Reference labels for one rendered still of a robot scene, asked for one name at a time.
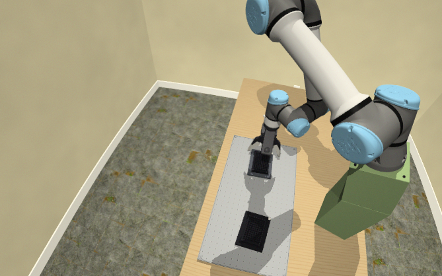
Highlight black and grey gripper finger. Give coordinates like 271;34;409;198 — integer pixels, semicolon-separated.
247;136;261;151
273;140;281;157

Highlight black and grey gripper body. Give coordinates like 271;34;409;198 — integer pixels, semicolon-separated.
260;122;279;145

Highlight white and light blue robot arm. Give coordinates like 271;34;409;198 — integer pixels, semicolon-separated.
246;0;420;172

